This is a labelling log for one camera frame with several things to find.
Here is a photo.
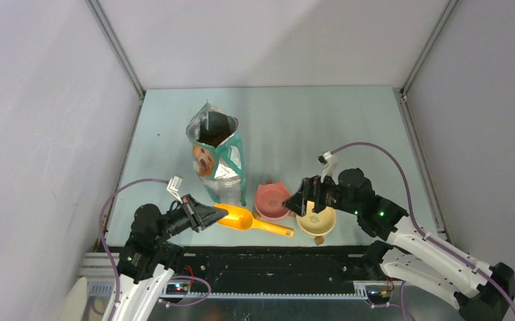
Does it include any left corner aluminium post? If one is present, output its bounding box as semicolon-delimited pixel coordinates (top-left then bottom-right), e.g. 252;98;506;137
85;0;146;100

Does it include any right corner aluminium post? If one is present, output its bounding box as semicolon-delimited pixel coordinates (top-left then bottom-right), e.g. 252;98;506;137
401;0;461;96

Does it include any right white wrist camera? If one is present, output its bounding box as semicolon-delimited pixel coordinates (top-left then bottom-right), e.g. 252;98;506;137
318;151;338;183

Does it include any yellow cat-ear pet bowl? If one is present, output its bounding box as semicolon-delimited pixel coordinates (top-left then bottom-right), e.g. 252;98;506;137
296;201;336;245

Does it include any corner aluminium post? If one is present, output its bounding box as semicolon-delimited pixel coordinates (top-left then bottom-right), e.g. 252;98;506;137
85;0;146;100
401;0;461;96

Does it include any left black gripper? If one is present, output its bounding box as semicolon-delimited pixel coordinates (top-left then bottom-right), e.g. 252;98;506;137
152;193;228;244

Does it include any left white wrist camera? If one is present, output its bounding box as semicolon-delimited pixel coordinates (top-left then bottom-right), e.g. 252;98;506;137
167;175;183;204

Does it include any aluminium frame rail base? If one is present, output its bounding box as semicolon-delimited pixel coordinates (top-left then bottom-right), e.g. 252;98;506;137
74;252;489;321

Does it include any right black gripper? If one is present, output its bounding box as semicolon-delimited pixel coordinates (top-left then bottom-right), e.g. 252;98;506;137
282;169;361;217

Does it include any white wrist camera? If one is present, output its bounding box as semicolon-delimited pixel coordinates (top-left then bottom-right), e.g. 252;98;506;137
318;151;338;183
167;175;183;204

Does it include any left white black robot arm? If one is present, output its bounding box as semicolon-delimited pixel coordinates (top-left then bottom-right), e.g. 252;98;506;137
103;195;228;320

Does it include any orange plastic food scoop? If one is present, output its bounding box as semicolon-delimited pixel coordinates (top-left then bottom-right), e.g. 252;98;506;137
213;204;294;237

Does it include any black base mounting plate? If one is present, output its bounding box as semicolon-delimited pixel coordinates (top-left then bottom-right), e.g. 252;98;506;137
175;245;391;297

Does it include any green dog food bag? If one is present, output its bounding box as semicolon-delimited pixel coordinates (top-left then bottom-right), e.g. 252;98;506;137
185;103;247;207

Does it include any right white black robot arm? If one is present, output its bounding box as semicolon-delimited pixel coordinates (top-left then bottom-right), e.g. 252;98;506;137
283;169;515;320

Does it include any pink cat-ear pet bowl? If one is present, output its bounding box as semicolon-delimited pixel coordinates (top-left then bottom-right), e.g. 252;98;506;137
254;181;291;221

